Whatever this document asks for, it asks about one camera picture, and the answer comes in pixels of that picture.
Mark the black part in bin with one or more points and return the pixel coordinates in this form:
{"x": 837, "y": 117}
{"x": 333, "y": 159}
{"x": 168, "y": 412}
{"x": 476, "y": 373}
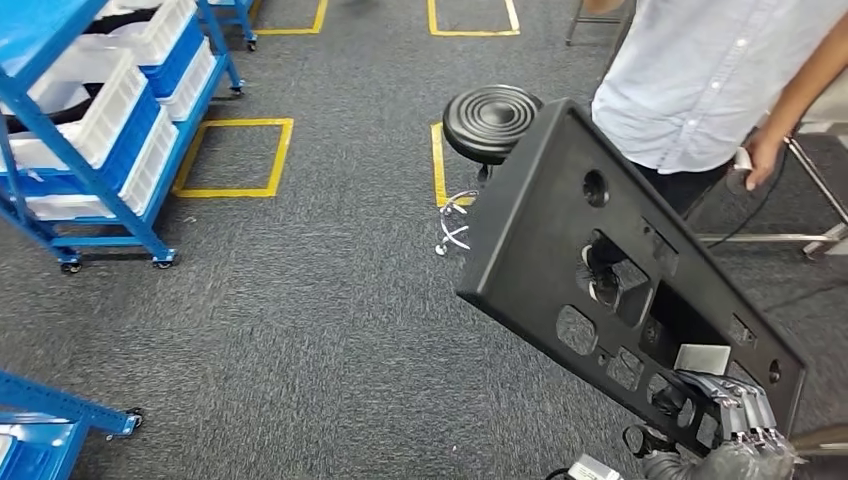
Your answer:
{"x": 60, "y": 114}
{"x": 126, "y": 20}

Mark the blue metal shelf rack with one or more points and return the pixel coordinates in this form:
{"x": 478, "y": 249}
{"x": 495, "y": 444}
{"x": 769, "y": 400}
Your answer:
{"x": 46, "y": 397}

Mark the blue wheeled shelf rack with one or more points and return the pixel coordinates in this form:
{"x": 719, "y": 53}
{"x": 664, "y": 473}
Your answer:
{"x": 242, "y": 23}
{"x": 40, "y": 33}

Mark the person's left hand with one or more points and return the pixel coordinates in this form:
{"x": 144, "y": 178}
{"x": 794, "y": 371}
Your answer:
{"x": 765, "y": 152}

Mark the white plastic bin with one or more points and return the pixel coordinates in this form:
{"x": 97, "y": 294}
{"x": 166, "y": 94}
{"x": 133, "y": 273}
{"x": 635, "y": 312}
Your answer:
{"x": 195, "y": 86}
{"x": 112, "y": 112}
{"x": 156, "y": 166}
{"x": 166, "y": 33}

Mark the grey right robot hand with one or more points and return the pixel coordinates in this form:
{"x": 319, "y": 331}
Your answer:
{"x": 729, "y": 460}

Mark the blue plastic bin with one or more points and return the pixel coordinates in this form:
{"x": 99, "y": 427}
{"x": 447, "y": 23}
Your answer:
{"x": 136, "y": 146}
{"x": 179, "y": 63}

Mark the yellow floor tape outline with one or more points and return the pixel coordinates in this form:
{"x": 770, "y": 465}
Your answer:
{"x": 281, "y": 159}
{"x": 437, "y": 166}

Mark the black plastic plate bracket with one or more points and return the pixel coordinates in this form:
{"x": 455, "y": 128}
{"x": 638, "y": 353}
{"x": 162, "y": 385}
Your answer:
{"x": 530, "y": 252}

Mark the grey handheld controller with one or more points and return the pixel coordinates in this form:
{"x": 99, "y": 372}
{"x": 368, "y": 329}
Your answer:
{"x": 740, "y": 160}

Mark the grey metal frame legs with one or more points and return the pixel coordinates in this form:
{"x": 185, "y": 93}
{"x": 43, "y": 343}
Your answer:
{"x": 596, "y": 20}

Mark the black stool chrome base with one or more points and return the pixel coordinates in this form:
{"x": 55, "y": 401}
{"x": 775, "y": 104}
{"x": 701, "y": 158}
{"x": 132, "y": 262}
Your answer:
{"x": 490, "y": 122}

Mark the person's left forearm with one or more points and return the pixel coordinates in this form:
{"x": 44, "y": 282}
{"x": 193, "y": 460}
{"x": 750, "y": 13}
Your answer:
{"x": 808, "y": 86}

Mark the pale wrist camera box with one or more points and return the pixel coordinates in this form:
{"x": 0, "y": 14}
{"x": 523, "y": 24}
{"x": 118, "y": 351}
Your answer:
{"x": 593, "y": 469}

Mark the person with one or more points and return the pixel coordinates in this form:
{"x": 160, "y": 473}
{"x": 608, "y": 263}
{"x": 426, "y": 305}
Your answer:
{"x": 696, "y": 79}

